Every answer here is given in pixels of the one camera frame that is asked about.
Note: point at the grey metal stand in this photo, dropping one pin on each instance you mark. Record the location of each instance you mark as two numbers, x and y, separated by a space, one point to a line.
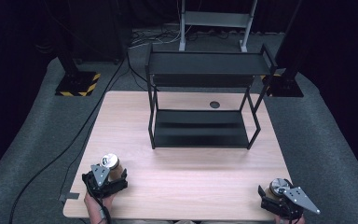
217 19

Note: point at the grey tape piece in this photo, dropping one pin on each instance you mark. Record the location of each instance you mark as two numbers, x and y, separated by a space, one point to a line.
70 196

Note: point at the black stand base, yellow stripes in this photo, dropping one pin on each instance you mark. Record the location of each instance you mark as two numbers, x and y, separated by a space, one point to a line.
77 84

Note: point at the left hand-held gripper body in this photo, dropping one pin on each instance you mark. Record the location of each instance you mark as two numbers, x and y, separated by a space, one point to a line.
105 186

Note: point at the dark round table grommet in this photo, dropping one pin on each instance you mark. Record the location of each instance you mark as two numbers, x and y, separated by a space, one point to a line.
214 104

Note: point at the brown can with silver lid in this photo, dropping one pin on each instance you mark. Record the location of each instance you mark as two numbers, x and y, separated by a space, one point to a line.
278 186
112 165

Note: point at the person's left hand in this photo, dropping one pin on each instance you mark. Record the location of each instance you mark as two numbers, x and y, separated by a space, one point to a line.
93 203

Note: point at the black cabinet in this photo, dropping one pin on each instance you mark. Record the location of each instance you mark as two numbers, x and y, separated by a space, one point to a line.
99 31

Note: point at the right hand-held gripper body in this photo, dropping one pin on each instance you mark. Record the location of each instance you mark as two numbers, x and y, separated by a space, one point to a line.
295 200

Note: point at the person's right hand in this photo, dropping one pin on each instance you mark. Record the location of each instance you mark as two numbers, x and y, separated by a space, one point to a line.
284 220

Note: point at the black two-tier metal shelf rack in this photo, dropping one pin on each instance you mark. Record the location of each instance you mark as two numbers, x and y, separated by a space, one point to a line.
200 129

